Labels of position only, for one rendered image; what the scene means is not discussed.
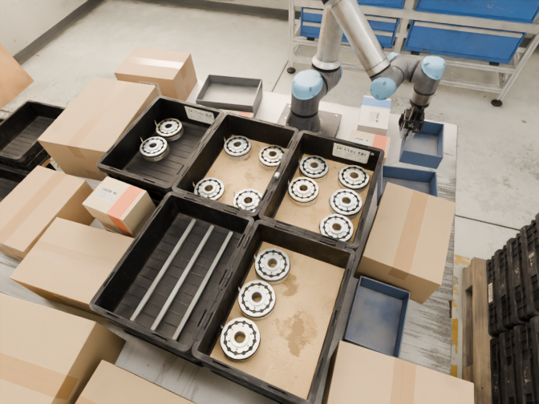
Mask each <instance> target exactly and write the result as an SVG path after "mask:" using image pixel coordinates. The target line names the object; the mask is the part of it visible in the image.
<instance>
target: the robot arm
mask: <svg viewBox="0 0 539 404"><path fill-rule="evenodd" d="M321 1H322V3H323V5H324V8H323V14H322V24H321V30H320V35H319V40H318V51H317V54H316V55H315V56H314V57H313V58H312V63H311V68H310V70H306V71H300V72H299V73H297V74H296V75H295V76H294V79H293V82H292V85H291V104H290V112H289V114H288V116H287V118H286V126H289V127H295V128H297V129H298V130H299V132H300V131H311V132H315V133H317V132H318V131H319V129H320V124H321V123H320V118H319V115H318V107H319V102H320V100H321V99H322V98H323V97H324V96H325V95H326V94H327V93H328V92H329V91H330V90H331V89H332V88H334V87H335V86H336V85H337V84H338V82H339V81H340V79H341V78H342V67H341V66H340V65H341V60H340V59H339V58H338V54H339V50H340V46H341V41H342V35H343V33H344V34H345V35H346V38H347V40H348V41H349V43H350V45H351V47H352V48H353V50H354V52H355V53H356V55H357V57H358V59H359V61H360V62H361V64H362V65H363V68H364V70H365V71H366V73H367V75H368V76H369V78H370V80H371V81H372V83H371V86H370V91H371V95H372V96H373V97H374V98H375V99H378V100H385V99H388V98H389V97H390V96H391V95H393V94H394V93H395V92H396V90H397V88H398V87H399V86H400V85H401V83H402V82H403V81H407V82H409V83H414V84H415V85H414V87H413V89H412V92H411V95H410V100H409V103H410V104H411V107H408V108H407V109H405V110H404V113H401V116H400V117H399V133H400V139H402V140H403V139H404V136H405V133H406V129H408V133H407V135H406V140H407V139H410V140H411V141H412V139H413V135H414V134H415V133H417V132H419V133H420V132H421V129H422V127H423V125H424V120H425V117H424V115H425V113H424V108H427V107H428V106H429V104H430V102H431V101H432V98H433V96H436V93H435V92H436V89H437V87H438V85H439V83H440V80H441V79H442V77H443V73H444V69H445V67H446V62H445V61H444V60H443V59H442V58H441V57H438V56H428V57H426V58H425V59H424V60H423V61H422V60H418V59H414V58H411V57H407V56H405V55H402V54H397V53H394V52H392V53H390V54H389V55H388V56H386V55H385V53H384V51H383V48H382V47H381V46H380V44H379V41H378V39H377V38H376V37H375V34H374V32H373V30H372V29H371V27H370V25H369V23H368V21H367V19H366V17H365V16H364V14H363V12H362V10H361V8H360V6H359V4H358V3H357V1H356V0H321Z"/></svg>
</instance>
